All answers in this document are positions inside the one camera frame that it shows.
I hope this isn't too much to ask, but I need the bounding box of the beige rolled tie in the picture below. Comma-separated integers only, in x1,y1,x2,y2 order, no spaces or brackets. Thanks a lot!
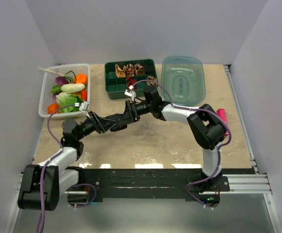
115,64,126,78

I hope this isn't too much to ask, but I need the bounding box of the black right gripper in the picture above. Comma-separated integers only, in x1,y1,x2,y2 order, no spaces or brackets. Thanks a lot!
118,100,153,127

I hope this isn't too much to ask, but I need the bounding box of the orange toy fruit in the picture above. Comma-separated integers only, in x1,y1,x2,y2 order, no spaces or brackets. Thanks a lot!
47,103,60,114
75,74,88,85

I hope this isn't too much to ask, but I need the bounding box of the orange toy fruit upper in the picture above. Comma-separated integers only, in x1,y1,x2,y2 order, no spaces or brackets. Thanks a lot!
75,74,88,85

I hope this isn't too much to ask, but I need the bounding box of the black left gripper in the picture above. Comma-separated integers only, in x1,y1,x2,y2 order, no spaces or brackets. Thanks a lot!
76,112,117,141

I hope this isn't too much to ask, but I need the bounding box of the clear blue plastic tub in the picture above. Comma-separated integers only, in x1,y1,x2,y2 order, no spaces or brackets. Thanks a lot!
161,56,206,107

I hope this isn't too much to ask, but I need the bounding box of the purple toy turnip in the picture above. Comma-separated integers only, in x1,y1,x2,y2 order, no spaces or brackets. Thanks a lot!
55,76,68,86

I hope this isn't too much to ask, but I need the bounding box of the white toy radish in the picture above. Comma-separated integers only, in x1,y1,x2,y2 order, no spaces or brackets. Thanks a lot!
61,83,85,94

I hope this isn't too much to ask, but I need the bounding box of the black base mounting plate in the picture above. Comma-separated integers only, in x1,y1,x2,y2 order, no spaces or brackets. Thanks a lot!
69,166,230,202

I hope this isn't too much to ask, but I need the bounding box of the cream brown floral rolled tie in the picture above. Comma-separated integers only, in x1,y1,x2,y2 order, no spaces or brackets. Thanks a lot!
147,76,158,86

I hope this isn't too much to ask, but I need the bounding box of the green toy lettuce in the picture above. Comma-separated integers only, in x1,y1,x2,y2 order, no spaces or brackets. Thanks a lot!
56,92,83,113

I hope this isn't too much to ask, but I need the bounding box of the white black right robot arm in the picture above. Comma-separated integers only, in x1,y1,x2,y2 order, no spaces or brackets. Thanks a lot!
116,85,231,191

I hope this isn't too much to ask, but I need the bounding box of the white plastic basket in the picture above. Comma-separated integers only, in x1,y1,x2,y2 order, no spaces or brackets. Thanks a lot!
38,64,90,118

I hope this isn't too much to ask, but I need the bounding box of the black orange floral tie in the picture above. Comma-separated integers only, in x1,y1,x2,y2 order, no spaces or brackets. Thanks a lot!
110,122,128,132

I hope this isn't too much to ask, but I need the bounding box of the orange toy fruit lower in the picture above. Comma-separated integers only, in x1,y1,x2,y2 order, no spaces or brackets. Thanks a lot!
47,103,60,114

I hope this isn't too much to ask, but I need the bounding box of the pink rectangular box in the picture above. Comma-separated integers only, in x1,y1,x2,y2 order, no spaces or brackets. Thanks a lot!
216,108,228,125

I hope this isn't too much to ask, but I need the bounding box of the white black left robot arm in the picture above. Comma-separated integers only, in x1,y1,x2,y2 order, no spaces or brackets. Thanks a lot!
17,112,122,211

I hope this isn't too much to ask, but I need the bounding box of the orange navy striped rolled tie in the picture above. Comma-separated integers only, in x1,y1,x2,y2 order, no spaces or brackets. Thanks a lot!
126,76,136,88

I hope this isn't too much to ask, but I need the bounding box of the green divided organizer box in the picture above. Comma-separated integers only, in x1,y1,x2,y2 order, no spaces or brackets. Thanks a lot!
104,59,158,100

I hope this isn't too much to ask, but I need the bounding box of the multicolour patterned rolled tie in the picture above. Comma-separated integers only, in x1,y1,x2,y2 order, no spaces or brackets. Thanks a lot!
124,64,135,77

